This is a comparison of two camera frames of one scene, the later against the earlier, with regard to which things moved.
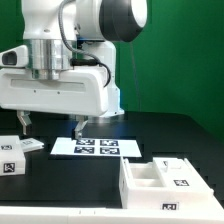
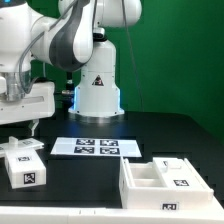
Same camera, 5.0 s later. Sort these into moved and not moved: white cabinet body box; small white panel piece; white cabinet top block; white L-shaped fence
Moved: white cabinet top block
Not moved: small white panel piece; white L-shaped fence; white cabinet body box
